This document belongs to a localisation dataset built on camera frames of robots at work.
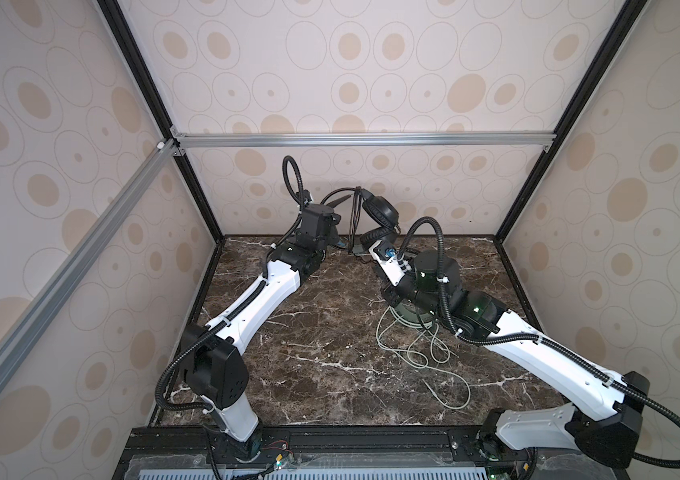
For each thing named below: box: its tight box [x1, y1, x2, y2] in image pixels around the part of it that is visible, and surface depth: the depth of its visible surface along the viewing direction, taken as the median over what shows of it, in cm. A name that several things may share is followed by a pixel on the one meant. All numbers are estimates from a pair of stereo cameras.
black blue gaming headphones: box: [320, 186, 401, 245], surface depth 76 cm
